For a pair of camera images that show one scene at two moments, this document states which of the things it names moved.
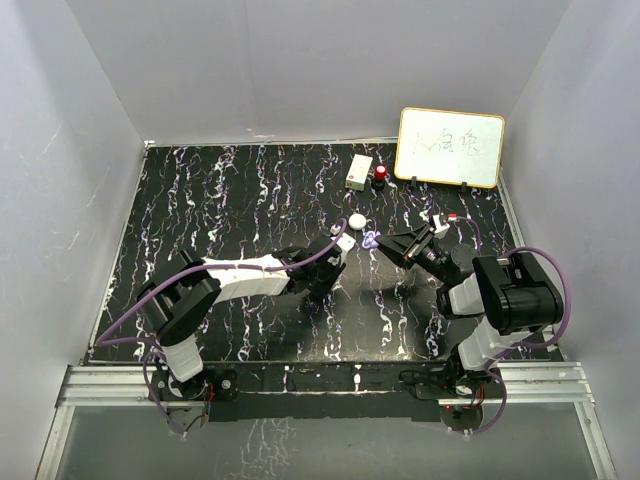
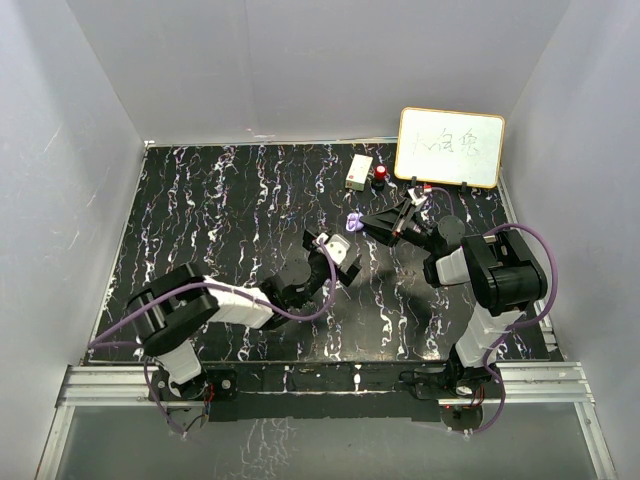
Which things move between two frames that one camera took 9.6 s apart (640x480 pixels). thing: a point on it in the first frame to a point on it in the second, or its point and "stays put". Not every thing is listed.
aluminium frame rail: [101, 386] stays put
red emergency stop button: [380, 172] stays put
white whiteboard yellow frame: [450, 147] stays put
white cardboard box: [358, 171] stays put
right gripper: [418, 239] to [387, 220]
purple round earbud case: [371, 240] to [353, 222]
